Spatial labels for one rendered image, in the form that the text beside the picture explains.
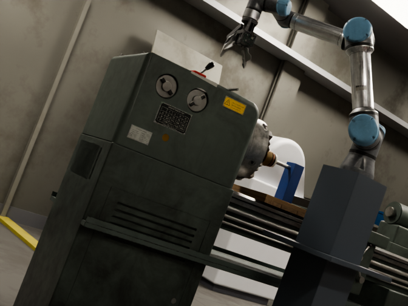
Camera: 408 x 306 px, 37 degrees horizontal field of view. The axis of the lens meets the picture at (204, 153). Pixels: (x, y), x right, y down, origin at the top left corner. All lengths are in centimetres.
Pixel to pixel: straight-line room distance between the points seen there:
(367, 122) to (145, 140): 88
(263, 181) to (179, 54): 144
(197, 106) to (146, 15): 335
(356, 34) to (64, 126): 347
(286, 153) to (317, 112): 146
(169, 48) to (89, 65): 77
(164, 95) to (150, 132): 16
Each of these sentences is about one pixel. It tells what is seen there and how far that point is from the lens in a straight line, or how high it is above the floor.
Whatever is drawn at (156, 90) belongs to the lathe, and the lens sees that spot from 247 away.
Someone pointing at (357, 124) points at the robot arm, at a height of 127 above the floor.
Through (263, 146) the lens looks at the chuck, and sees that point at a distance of 283.
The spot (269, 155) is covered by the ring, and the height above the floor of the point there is 109.
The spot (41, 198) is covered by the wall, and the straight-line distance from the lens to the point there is 557.
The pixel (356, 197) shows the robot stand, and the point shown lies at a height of 101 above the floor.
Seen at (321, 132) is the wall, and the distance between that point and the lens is 735.
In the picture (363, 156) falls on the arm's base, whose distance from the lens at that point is 260.
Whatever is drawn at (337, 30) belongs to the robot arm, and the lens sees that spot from 279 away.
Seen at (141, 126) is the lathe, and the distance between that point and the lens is 244.
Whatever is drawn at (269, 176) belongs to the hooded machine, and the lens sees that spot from 583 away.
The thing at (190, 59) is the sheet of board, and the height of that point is 197.
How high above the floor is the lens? 79
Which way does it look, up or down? 4 degrees up
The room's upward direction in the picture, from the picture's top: 21 degrees clockwise
